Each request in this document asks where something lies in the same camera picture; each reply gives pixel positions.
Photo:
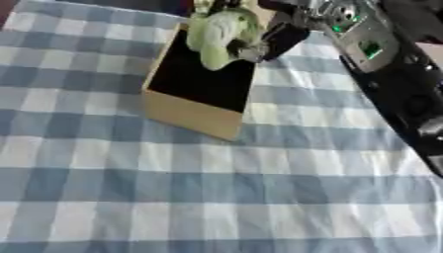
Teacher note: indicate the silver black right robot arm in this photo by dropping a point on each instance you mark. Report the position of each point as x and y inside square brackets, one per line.
[392, 72]

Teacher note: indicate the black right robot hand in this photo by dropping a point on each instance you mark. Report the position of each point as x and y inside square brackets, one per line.
[285, 33]

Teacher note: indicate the green soft toy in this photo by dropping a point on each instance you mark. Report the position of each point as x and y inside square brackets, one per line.
[216, 36]

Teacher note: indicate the tan cardboard box black inside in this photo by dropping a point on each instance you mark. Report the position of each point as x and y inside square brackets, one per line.
[199, 89]

